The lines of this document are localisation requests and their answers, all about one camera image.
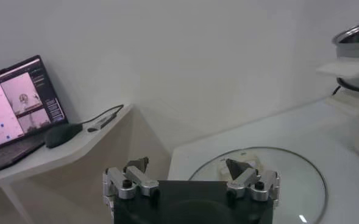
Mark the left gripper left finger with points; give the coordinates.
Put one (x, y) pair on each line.
(136, 182)

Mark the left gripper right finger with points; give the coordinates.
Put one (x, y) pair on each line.
(246, 182)

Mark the stainless steel steamer basket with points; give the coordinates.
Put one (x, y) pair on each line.
(356, 48)

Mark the round glass pot lid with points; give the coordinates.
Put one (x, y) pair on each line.
(295, 182)

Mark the white side table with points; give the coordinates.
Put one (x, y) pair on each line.
(75, 170)

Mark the silver USB hub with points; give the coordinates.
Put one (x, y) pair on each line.
(103, 122)

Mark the black computer mouse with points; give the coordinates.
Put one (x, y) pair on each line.
(61, 135)

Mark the black open laptop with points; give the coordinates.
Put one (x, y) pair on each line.
(14, 112)

